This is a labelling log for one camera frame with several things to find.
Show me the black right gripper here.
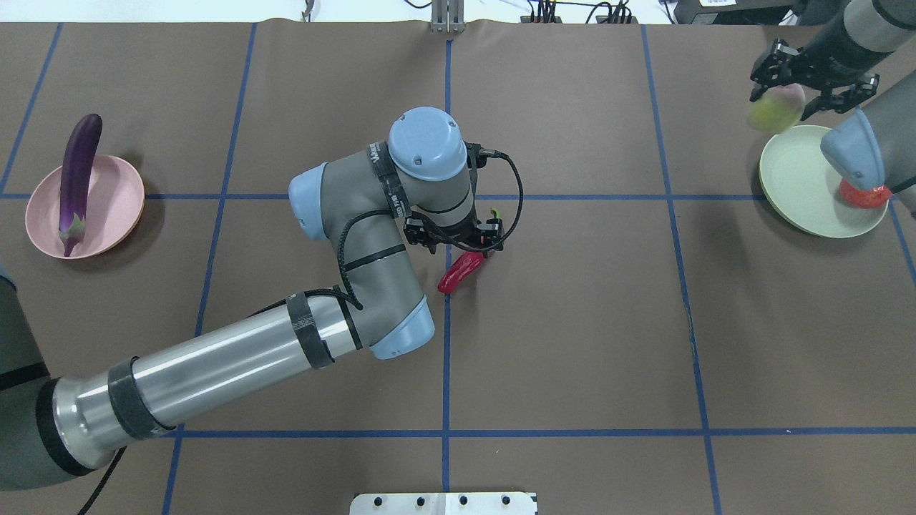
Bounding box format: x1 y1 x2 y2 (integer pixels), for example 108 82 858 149
749 29 881 121

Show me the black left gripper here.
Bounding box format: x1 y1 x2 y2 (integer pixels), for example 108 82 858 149
403 210 506 254

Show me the red chili pepper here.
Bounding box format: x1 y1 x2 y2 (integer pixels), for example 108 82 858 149
437 208 502 294

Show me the yellow green peach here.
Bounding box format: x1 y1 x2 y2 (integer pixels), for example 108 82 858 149
746 84 806 134

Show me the purple eggplant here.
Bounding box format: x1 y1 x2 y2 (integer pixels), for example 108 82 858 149
58 113 104 258

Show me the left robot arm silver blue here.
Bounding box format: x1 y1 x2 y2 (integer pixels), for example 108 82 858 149
2 107 512 491

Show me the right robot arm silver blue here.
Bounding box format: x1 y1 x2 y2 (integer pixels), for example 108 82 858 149
749 1 915 211

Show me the green plate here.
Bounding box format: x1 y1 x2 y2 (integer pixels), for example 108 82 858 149
759 124 888 239

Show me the pink plate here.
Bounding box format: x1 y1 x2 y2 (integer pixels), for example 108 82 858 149
25 155 146 260

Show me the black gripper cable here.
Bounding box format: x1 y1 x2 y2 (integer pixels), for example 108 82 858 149
336 147 525 308

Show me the aluminium frame post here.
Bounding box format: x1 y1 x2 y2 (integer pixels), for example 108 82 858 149
429 0 467 34

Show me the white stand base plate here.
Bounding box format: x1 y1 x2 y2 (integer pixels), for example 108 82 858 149
349 491 539 514

